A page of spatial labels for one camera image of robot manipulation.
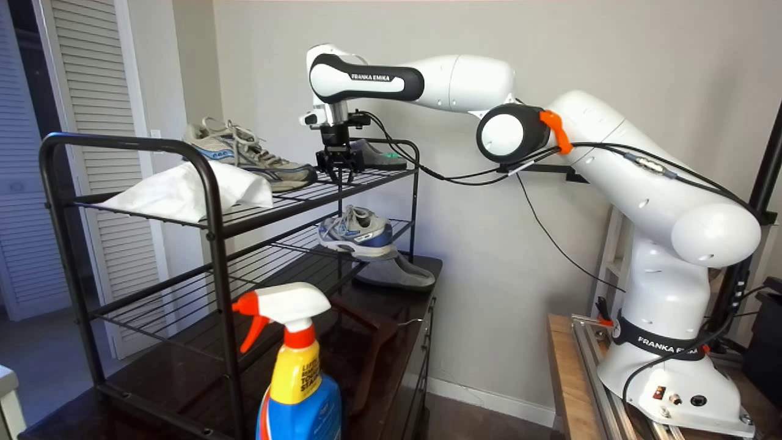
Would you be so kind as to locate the grey sneaker middle shelf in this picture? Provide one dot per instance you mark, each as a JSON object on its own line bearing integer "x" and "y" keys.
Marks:
{"x": 357, "y": 231}

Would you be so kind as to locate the grey slipper top shelf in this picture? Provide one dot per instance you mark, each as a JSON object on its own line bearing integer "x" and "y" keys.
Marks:
{"x": 178, "y": 193}

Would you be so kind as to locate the grey sneaker top shelf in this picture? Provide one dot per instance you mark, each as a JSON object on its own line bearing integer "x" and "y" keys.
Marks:
{"x": 229, "y": 143}

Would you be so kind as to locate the dark wooden dresser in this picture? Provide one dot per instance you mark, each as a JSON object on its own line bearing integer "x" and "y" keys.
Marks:
{"x": 374, "y": 343}

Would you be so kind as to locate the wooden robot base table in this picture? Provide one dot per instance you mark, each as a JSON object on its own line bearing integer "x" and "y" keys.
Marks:
{"x": 587, "y": 412}

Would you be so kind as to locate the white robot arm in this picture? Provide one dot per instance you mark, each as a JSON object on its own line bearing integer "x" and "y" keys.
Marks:
{"x": 682, "y": 223}

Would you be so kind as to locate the black metal shoe rack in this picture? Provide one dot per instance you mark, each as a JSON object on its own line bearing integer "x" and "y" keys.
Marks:
{"x": 246, "y": 247}

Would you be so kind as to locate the grey sneaker shelf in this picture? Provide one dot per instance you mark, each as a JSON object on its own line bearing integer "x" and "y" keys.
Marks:
{"x": 229, "y": 143}
{"x": 357, "y": 231}

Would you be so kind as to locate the white louvered closet door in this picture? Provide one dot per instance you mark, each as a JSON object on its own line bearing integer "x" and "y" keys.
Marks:
{"x": 84, "y": 52}

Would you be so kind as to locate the blue spray bottle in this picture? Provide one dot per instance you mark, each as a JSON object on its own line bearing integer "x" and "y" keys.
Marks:
{"x": 301, "y": 402}

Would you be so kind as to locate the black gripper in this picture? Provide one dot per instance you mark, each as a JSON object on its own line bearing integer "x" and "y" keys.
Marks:
{"x": 335, "y": 151}

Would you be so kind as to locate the grey slipper on dresser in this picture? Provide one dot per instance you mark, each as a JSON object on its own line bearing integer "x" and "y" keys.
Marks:
{"x": 394, "y": 272}

